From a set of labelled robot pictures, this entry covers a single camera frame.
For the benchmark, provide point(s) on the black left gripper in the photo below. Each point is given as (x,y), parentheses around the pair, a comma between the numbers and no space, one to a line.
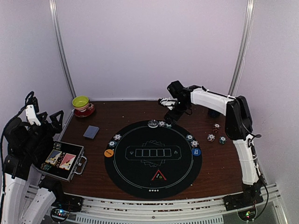
(57,128)

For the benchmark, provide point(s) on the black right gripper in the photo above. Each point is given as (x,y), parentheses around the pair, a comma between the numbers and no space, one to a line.
(177,116)

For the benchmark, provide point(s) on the clear round dealer button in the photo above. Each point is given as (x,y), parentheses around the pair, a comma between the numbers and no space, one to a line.
(153,123)

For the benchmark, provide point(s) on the blue round blind button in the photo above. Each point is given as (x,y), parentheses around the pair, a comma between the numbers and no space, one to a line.
(196,152)

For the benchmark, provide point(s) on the blue white poker chip stack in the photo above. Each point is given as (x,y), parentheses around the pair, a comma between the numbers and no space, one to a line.
(211,137)

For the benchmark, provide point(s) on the red black triangle marker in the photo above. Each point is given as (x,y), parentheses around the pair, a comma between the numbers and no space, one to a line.
(158,176)

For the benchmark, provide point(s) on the green poker chip stack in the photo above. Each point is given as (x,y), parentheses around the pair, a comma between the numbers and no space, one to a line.
(222,140)

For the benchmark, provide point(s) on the orange round blind button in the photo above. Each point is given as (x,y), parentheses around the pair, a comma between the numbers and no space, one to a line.
(108,153)

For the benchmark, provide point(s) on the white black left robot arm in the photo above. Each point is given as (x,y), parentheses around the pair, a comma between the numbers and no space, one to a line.
(27,190)

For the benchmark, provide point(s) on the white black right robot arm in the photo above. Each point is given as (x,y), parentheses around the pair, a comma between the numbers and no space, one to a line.
(238,127)

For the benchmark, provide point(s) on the green bowl on red saucer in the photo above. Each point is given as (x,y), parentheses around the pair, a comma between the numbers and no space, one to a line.
(82,107)

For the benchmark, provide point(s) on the blue card box in case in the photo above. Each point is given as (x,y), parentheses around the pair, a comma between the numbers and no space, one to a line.
(53,157)

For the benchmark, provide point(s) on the aluminium poker case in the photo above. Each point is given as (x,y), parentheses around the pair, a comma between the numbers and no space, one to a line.
(77,167)

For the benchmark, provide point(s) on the red card box in case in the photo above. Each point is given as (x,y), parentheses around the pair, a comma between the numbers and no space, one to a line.
(67,161)

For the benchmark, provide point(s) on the blue playing card deck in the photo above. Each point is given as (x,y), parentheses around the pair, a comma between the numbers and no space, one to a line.
(91,132)

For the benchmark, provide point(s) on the dark blue enamel mug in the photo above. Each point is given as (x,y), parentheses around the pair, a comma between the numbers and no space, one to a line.
(213,114)

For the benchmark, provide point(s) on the round black poker mat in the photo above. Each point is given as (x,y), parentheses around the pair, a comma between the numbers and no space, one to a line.
(142,151)

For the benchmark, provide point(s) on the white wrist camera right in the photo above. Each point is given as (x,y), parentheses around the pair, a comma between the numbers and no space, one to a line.
(167,102)

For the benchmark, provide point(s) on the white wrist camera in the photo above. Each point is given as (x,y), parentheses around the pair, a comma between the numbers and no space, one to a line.
(31,109)
(167,102)

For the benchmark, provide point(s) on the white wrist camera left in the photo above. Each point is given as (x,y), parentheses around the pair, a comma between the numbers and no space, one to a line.
(31,109)

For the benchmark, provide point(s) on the aluminium front rail frame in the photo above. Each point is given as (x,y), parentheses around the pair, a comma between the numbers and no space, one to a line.
(208,210)

